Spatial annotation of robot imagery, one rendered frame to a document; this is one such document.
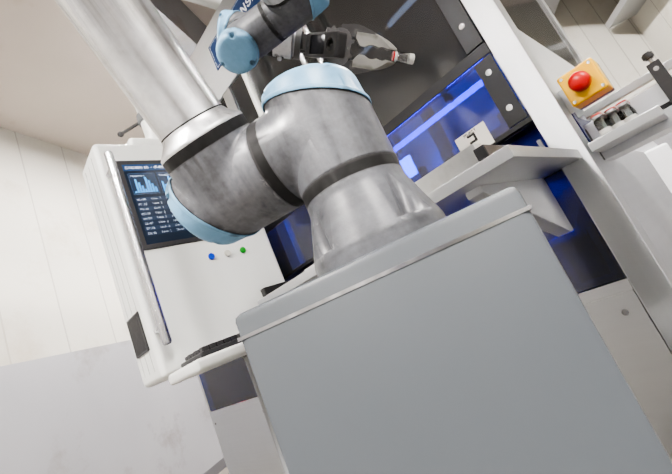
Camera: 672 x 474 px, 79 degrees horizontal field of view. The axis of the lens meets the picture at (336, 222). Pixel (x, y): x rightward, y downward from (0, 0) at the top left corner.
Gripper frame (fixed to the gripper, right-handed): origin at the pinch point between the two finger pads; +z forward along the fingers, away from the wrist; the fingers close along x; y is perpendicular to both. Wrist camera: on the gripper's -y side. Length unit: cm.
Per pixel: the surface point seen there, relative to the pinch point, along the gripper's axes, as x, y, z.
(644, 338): 47, -26, 56
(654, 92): -1, -7, 55
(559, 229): 29, -15, 39
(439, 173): 18.9, -26.2, 6.4
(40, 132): 76, 267, -227
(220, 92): 16, 93, -52
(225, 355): 73, -6, -29
